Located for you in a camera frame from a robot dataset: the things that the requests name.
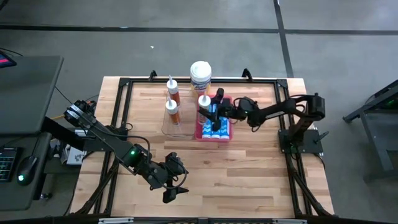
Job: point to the screen with pink display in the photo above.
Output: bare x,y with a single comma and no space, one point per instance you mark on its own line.
5,60

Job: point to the black computer mouse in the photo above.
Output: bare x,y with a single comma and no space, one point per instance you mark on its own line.
26,169

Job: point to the silver frame bracket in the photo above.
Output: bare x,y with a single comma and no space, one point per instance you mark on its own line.
115,220
289,221

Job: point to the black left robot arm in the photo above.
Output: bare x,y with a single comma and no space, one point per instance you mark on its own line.
109,140

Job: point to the grey side desk top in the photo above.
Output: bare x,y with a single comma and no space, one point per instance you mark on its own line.
28,93

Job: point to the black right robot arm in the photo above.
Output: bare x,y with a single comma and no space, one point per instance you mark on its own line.
280,109

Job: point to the clear plastic bin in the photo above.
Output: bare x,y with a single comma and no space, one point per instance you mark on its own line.
186,124

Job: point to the black diagonal desk strut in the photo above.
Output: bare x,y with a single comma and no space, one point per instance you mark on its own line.
62,132

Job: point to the backlit keyboard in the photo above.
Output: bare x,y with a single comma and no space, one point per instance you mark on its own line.
7,163

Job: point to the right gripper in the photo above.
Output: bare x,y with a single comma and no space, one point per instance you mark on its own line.
232,112

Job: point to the black computer desk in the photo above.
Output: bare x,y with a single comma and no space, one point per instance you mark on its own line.
15,199

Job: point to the black metal stand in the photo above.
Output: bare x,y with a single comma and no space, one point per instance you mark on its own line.
377,152

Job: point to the Lysol wipes canister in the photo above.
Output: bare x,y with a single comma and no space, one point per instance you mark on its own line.
200,73

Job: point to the small white box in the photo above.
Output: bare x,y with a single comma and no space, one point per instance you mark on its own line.
75,155

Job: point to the orange sealant tube white nozzle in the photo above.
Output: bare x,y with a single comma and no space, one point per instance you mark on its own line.
172,87
204,102
175,118

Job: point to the pink plastic bin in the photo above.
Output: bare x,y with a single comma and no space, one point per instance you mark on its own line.
227,100

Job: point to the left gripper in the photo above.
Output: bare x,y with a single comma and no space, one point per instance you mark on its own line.
161,179

